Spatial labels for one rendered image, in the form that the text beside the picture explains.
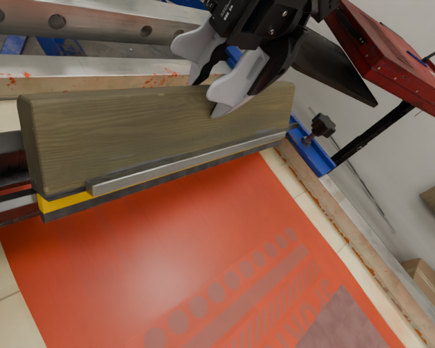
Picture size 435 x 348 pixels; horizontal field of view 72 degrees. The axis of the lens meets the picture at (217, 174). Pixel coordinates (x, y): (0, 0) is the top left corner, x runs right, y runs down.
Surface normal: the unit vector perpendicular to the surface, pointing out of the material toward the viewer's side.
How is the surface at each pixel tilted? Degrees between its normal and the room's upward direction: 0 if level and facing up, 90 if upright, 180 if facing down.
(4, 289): 0
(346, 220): 90
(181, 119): 54
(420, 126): 90
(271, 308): 0
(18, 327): 0
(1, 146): 45
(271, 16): 90
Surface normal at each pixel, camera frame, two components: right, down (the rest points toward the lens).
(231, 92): 0.61, 0.72
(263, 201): 0.50, -0.55
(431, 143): -0.67, 0.25
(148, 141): 0.74, 0.32
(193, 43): 0.45, 0.86
